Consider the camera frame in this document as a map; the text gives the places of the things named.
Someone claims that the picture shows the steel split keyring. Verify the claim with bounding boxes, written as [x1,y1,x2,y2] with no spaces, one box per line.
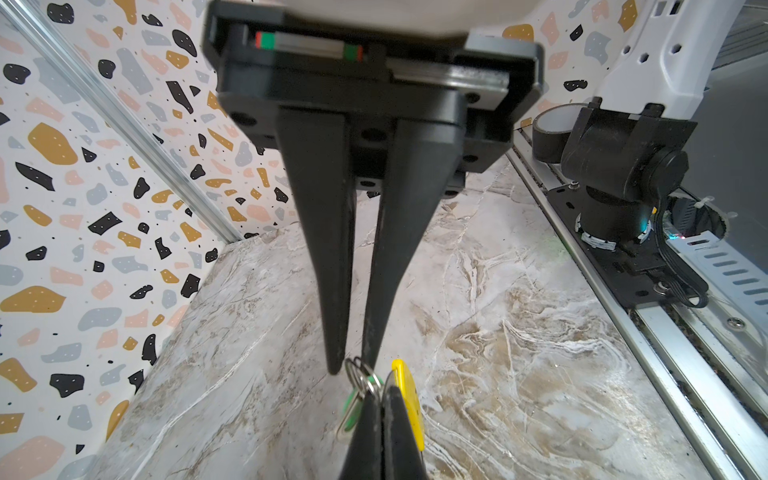
[344,357,383,398]

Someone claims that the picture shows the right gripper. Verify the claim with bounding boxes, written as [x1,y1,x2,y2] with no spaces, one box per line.
[201,1,544,375]

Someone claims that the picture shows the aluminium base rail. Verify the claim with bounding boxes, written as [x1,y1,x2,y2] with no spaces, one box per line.
[510,47,767,479]

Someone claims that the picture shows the grey tape roll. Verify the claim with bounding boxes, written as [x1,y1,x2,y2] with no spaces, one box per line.
[532,103,586,164]

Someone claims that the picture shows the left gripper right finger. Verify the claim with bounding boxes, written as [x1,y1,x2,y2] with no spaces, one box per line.
[382,386,428,480]

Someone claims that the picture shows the metal key gauge with yellow handle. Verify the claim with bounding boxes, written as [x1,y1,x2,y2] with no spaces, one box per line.
[391,359,425,453]

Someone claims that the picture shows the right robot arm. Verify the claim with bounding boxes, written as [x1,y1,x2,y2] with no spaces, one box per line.
[201,1,742,374]

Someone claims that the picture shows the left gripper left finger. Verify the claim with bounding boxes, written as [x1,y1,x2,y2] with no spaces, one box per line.
[339,393,382,480]

